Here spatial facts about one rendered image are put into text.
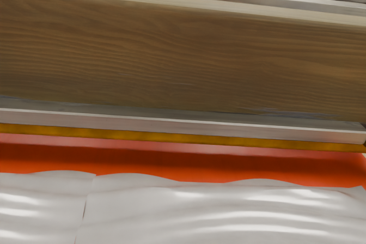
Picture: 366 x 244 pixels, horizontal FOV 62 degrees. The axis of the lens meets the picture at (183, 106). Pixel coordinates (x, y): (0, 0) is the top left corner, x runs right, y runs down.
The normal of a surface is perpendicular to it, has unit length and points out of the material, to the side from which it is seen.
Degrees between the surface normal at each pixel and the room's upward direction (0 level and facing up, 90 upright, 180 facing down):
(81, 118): 90
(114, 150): 0
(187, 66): 90
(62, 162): 0
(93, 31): 90
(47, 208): 33
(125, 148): 0
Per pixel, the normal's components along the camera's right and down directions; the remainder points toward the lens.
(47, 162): 0.11, -0.88
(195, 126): 0.07, 0.48
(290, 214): 0.13, -0.72
